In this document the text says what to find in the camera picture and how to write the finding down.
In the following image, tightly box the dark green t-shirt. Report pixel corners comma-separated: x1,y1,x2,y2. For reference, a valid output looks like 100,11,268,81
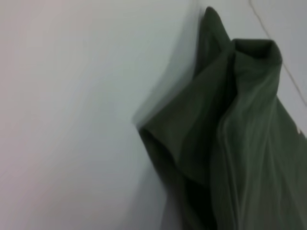
133,6,307,230

